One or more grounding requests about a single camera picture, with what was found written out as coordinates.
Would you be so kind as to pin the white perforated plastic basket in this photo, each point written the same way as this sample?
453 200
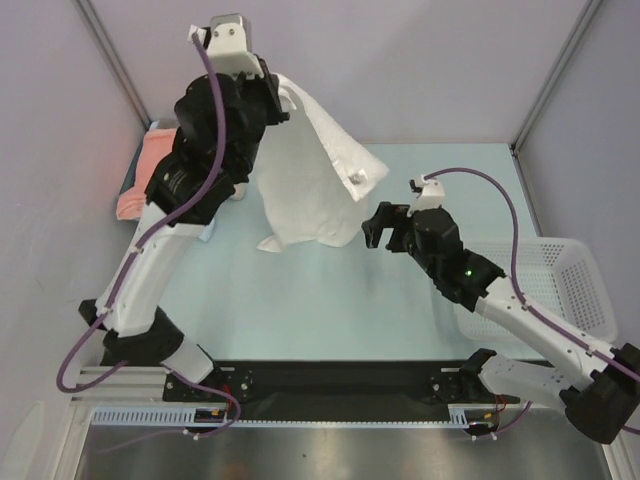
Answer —
561 275

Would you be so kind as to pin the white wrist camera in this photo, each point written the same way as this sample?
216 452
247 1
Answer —
429 192
227 42

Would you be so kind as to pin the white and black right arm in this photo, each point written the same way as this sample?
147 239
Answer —
594 384

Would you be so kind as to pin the white towel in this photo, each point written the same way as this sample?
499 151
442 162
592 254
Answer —
314 177

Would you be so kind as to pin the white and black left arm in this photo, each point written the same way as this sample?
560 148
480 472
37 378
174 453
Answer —
221 124

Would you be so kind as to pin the aluminium frame rail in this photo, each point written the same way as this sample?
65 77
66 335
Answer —
129 385

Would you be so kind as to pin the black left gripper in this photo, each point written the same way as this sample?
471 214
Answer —
266 86

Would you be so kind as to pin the white slotted cable duct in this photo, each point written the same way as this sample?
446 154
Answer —
176 416

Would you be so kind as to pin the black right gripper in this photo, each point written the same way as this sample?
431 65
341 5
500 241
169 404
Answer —
395 230

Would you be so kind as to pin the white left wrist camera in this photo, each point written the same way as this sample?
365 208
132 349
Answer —
227 42

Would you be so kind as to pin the pink towel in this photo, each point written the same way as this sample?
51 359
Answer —
156 145

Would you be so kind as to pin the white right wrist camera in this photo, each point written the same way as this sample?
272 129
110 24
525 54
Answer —
429 192

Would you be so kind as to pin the light blue towel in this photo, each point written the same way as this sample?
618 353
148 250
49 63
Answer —
207 231

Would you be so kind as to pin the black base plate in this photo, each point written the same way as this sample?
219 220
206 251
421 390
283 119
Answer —
360 385

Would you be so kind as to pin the teal and beige towel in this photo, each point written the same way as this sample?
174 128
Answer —
239 192

